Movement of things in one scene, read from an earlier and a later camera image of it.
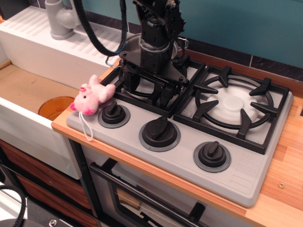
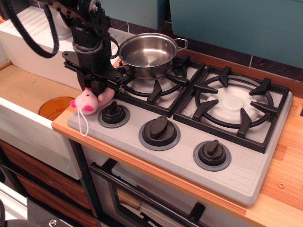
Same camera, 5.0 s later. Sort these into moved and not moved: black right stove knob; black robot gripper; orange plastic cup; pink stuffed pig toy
Moved: black robot gripper
Not moved: orange plastic cup; pink stuffed pig toy; black right stove knob
